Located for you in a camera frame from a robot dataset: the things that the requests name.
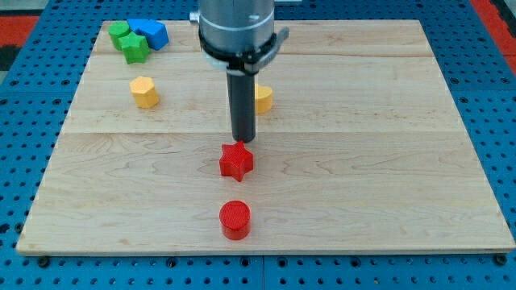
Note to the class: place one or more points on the red star block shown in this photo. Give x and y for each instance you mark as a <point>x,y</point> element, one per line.
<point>236,160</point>

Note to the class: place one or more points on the green cylinder block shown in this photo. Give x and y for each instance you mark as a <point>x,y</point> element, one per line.
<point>116,31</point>

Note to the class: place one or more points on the yellow hexagon block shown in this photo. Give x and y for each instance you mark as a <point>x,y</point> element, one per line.
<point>144,92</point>

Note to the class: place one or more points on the red cylinder block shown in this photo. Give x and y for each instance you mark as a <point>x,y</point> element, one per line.
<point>235,220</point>

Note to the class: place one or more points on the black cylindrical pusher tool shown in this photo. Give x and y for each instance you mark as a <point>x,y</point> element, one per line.
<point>241,97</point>

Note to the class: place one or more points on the blue block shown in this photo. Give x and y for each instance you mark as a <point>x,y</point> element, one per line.
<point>155,32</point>

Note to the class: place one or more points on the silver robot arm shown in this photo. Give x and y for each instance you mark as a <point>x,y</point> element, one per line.
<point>238,36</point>

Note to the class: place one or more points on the yellow half-hidden block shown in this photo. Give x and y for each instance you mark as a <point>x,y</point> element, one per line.
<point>263,99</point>

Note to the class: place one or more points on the wooden board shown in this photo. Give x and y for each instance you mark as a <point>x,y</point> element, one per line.
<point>363,153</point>

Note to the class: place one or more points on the green star block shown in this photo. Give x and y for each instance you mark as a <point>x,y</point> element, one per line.
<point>135,48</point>

